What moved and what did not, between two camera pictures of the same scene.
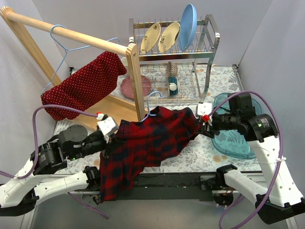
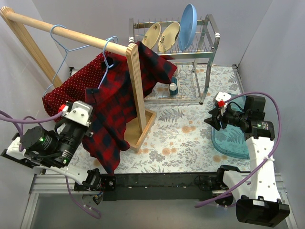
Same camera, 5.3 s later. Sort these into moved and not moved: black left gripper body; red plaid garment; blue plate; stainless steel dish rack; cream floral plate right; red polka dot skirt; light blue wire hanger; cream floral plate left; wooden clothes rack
Moved: light blue wire hanger; red plaid garment; black left gripper body
Not moved: wooden clothes rack; cream floral plate left; cream floral plate right; red polka dot skirt; blue plate; stainless steel dish rack
